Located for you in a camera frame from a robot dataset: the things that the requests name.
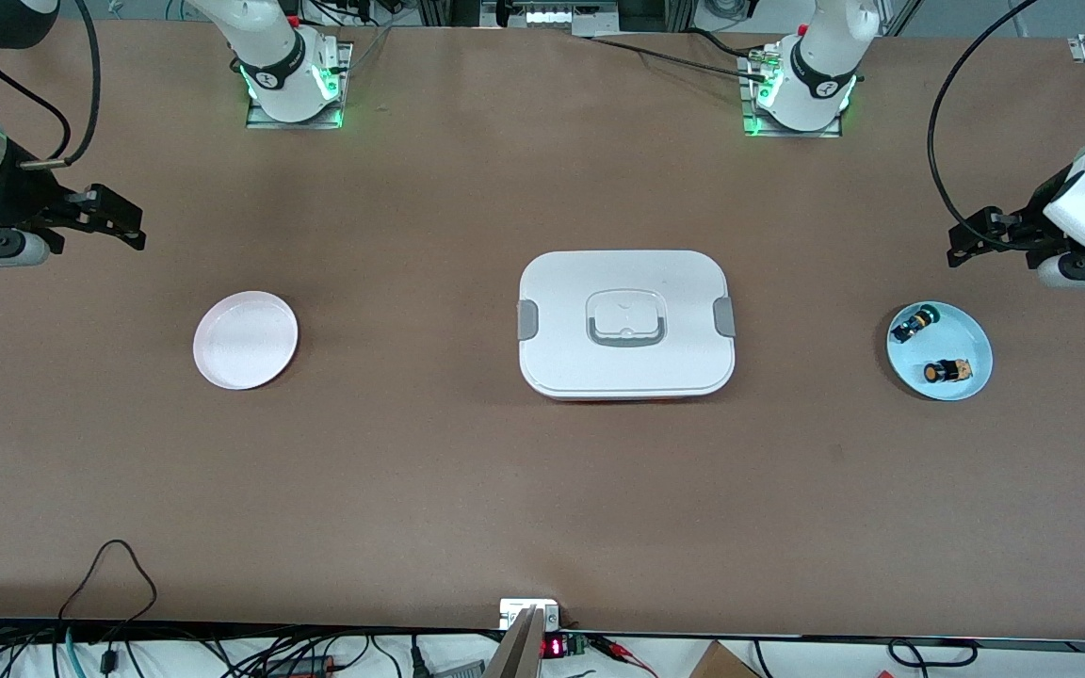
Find white background device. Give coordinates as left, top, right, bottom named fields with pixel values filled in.
left=524, top=8, right=619, bottom=24

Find white lidded storage box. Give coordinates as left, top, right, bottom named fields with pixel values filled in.
left=517, top=250, right=737, bottom=403

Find black coiled cable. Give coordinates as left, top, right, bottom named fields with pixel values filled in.
left=886, top=638, right=981, bottom=668

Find black power adapter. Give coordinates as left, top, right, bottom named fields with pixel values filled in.
left=265, top=654, right=332, bottom=677

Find pink round plate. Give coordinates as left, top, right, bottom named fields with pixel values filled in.
left=192, top=291, right=300, bottom=391

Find grey box lid handle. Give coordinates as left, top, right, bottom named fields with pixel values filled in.
left=585, top=288, right=668, bottom=349

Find light blue round plate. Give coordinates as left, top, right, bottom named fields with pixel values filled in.
left=886, top=300, right=994, bottom=402

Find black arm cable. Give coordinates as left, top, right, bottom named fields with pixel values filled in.
left=0, top=0, right=103, bottom=169
left=927, top=0, right=1041, bottom=248

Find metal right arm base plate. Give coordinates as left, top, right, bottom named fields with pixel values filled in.
left=246, top=42, right=353, bottom=130

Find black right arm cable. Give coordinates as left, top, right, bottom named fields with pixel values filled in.
left=0, top=0, right=103, bottom=169

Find small white clamp block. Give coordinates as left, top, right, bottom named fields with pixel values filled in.
left=499, top=599, right=560, bottom=632

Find brown cardboard piece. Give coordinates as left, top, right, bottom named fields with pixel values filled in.
left=688, top=640, right=760, bottom=678

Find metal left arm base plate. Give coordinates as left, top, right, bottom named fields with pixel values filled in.
left=740, top=55, right=843, bottom=139

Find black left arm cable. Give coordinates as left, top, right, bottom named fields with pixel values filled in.
left=927, top=0, right=1041, bottom=248

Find red clip test leads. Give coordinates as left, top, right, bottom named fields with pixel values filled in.
left=594, top=636, right=656, bottom=677

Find aluminium camera mount post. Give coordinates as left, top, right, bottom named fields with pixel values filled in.
left=484, top=605, right=543, bottom=678

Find black base supply cable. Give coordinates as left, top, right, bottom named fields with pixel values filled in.
left=590, top=36, right=771, bottom=81

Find thin black looped cable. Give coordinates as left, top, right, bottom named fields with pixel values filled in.
left=57, top=539, right=159, bottom=627

